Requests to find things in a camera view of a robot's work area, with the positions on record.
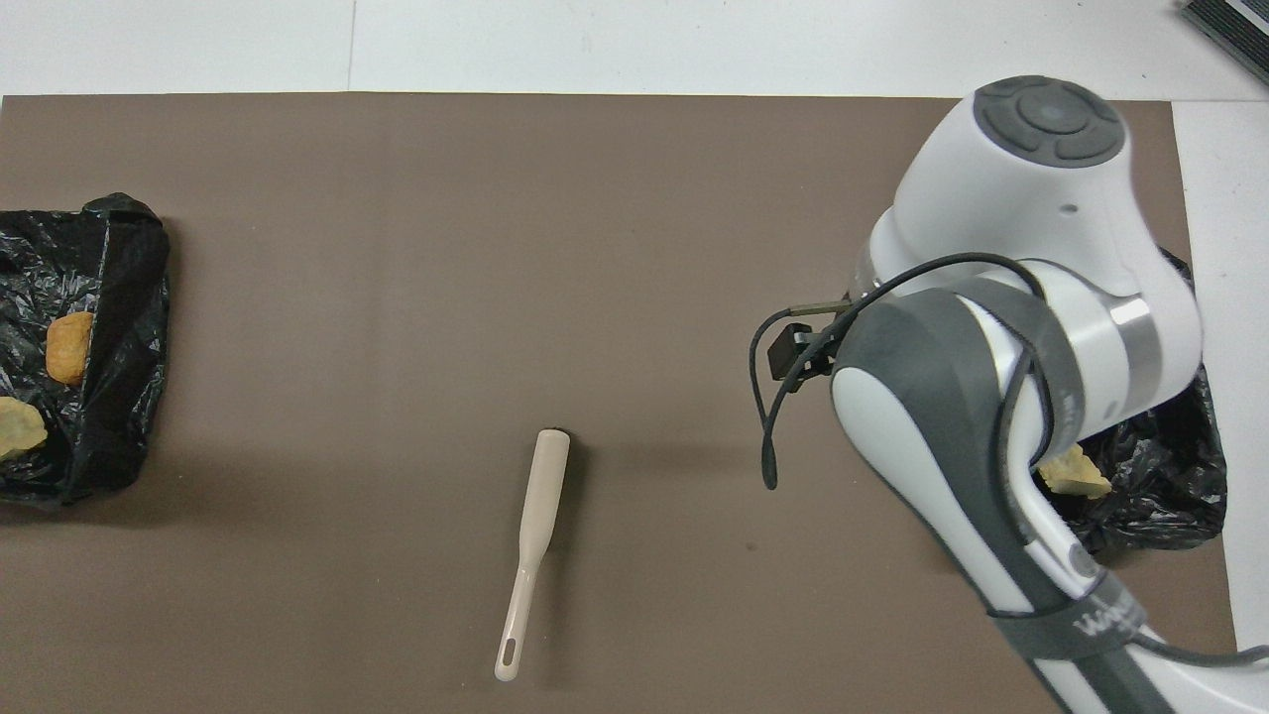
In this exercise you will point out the box wrapped in black bag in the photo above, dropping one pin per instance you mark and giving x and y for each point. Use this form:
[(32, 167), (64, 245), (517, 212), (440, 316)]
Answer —
[(109, 397)]

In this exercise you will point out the brown table mat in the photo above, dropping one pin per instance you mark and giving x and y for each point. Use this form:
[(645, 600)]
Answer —
[(496, 248)]

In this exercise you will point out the open bin with black bag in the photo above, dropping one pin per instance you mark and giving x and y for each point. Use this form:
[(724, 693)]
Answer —
[(1160, 476)]

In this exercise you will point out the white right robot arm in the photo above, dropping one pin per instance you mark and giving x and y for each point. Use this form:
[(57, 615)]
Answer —
[(1011, 248)]

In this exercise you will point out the dark grey ribbed object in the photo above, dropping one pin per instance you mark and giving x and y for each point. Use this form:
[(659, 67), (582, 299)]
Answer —
[(1234, 25)]

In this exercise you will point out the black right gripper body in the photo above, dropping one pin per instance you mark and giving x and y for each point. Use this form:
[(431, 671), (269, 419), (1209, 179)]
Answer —
[(821, 357)]

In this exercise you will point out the beige hand brush black bristles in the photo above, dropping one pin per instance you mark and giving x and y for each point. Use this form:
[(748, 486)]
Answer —
[(540, 506)]

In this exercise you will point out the orange brown bread roll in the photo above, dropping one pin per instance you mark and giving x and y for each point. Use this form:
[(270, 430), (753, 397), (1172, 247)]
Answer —
[(69, 347)]

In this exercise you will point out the pale beige bread chunk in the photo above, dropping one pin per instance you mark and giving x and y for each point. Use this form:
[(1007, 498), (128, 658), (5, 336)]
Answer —
[(1073, 474), (15, 428)]

